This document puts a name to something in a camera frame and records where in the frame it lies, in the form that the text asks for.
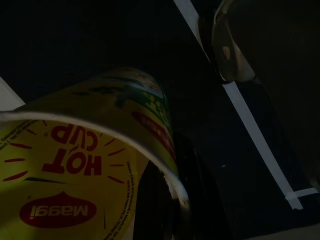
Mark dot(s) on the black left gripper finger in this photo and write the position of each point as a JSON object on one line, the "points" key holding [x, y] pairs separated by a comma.
{"points": [[200, 195]]}

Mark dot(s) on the yellow Maggi Hot Cup noodles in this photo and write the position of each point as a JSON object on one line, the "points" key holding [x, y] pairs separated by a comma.
{"points": [[75, 175]]}

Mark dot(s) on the white floor tape strip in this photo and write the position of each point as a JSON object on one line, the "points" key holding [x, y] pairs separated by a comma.
{"points": [[245, 112]]}

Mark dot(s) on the grey robot foot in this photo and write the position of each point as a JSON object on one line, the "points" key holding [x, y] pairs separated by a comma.
{"points": [[230, 55]]}

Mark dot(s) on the large black floor mat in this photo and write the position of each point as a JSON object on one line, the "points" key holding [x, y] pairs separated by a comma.
{"points": [[100, 37]]}

